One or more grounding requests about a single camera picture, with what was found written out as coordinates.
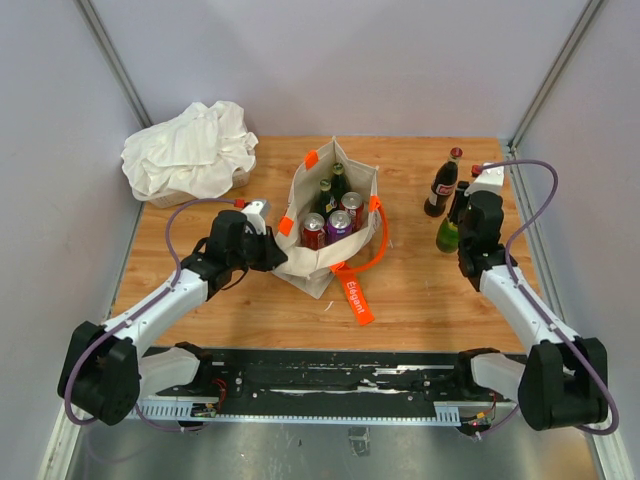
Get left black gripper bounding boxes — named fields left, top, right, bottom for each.
left=230, top=225, right=287, bottom=273

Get cola glass bottle red cap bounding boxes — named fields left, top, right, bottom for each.
left=424, top=147, right=463, bottom=217

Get red cola can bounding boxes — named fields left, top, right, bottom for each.
left=340, top=191, right=364, bottom=232
left=301, top=213, right=326, bottom=251

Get canvas bag orange handles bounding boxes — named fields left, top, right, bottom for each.
left=275, top=139, right=389, bottom=325

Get purple soda can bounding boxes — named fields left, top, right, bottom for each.
left=327, top=210, right=353, bottom=245

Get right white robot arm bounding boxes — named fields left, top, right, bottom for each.
left=452, top=186, right=619, bottom=431

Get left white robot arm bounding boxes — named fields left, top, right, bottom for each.
left=58, top=199, right=288, bottom=426

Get green bottle yellow label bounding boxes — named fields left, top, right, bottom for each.
left=313, top=179, right=338, bottom=220

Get dark green glass bottle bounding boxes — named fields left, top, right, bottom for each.
left=331, top=163, right=352, bottom=204

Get crumpled white cloth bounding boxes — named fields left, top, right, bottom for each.
left=121, top=101, right=259, bottom=202

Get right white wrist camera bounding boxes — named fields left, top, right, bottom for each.
left=467, top=163, right=505, bottom=195

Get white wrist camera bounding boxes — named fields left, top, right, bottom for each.
left=467, top=163, right=505, bottom=195
left=234, top=199, right=271, bottom=235

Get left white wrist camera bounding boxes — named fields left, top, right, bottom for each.
left=234, top=199, right=271, bottom=235

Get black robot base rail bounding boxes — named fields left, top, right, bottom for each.
left=131, top=349, right=512, bottom=427

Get right aluminium frame post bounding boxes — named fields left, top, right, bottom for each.
left=502, top=0, right=608, bottom=152

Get aluminium frame post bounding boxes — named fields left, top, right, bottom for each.
left=73, top=0, right=152, bottom=128
left=502, top=0, right=608, bottom=152

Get left aluminium frame post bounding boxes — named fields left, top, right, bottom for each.
left=73, top=0, right=152, bottom=128

